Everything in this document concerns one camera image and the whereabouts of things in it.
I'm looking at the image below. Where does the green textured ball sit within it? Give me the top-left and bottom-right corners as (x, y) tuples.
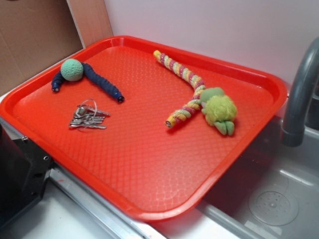
(60, 59), (84, 82)

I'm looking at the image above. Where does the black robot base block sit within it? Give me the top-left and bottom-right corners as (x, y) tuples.
(0, 127), (52, 229)

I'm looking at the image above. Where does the multicolour striped rope toy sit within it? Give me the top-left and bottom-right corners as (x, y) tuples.
(153, 50), (206, 128)

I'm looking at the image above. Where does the bunch of silver keys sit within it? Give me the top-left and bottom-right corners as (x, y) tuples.
(68, 99), (111, 130)

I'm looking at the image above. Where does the brown cardboard panel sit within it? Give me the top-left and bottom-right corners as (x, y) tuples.
(0, 0), (113, 95)

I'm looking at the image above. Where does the green plush animal toy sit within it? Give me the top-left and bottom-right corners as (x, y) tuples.
(200, 87), (237, 136)

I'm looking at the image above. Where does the red plastic tray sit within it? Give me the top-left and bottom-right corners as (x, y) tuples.
(0, 36), (287, 222)

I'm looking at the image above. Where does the dark blue rope toy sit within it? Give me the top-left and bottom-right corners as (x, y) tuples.
(51, 62), (125, 103)

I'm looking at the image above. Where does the grey toy faucet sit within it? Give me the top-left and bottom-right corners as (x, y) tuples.
(281, 38), (319, 147)

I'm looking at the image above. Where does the grey toy sink basin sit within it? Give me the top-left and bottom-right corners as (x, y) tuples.
(196, 107), (319, 239)

